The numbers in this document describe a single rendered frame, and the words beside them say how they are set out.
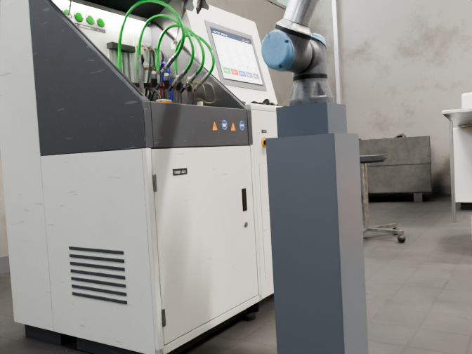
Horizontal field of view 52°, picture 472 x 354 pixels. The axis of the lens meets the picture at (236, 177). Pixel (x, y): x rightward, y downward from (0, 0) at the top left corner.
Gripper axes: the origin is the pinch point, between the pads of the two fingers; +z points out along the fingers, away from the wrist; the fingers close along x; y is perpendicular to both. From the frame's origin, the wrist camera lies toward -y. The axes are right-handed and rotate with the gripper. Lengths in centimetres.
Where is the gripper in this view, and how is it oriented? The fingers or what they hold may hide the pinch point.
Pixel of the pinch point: (189, 10)
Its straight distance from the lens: 198.8
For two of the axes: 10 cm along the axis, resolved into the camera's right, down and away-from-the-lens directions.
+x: 6.8, -2.9, 6.7
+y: 6.5, 6.6, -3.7
